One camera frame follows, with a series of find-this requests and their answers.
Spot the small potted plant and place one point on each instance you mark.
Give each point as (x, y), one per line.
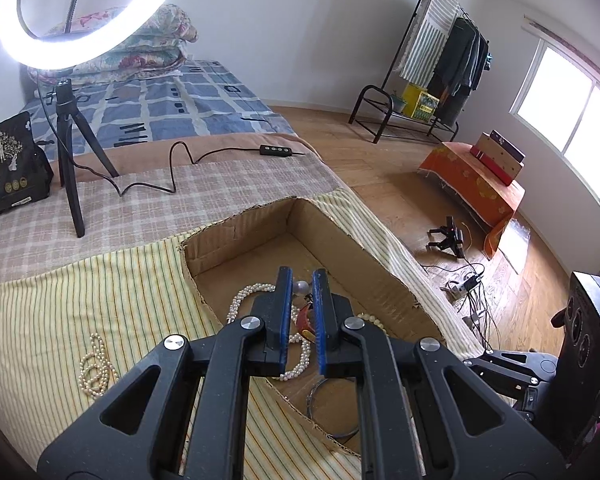
(398, 102)

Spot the black charger plug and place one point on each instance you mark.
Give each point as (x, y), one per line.
(472, 281)

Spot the red flat box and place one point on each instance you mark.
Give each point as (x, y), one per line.
(490, 167)

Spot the red floral folded quilt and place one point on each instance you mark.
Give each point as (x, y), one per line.
(130, 62)

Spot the dark long box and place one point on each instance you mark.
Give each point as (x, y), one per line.
(507, 145)

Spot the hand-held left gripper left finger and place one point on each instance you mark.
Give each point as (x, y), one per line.
(283, 320)

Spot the brown plaid blanket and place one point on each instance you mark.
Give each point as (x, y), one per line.
(205, 185)

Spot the orange cloth covered table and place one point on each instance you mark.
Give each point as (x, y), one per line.
(470, 190)

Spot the black metal clothes rack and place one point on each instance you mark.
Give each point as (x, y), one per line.
(375, 105)

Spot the white power strip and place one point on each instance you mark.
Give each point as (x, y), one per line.
(457, 290)

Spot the blue checked bedsheet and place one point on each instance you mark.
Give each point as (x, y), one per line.
(180, 105)

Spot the small black floor tripod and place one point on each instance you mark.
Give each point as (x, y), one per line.
(450, 237)

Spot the yellow striped cloth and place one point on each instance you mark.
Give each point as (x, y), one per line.
(80, 300)

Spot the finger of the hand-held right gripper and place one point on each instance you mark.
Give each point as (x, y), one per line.
(525, 360)
(500, 377)

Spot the striped hanging towel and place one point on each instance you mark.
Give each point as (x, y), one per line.
(430, 30)

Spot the black tripod stand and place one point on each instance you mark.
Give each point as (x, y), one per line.
(70, 160)

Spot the pale floral folded quilt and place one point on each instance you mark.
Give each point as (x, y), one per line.
(160, 25)

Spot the dark hanging clothes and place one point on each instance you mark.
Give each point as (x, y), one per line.
(460, 70)

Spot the cardboard box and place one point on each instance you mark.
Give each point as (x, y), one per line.
(380, 280)

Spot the white pearl bead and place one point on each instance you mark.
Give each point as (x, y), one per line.
(302, 287)

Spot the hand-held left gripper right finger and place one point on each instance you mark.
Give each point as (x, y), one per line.
(320, 330)

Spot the yellow crate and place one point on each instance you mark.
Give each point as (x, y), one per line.
(420, 102)

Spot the window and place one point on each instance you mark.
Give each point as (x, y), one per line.
(575, 120)

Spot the black printed bag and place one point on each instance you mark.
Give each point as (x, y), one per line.
(10, 170)

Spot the brown cardboard carton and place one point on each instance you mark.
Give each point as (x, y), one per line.
(500, 160)

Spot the red hair clip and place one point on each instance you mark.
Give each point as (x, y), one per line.
(305, 322)

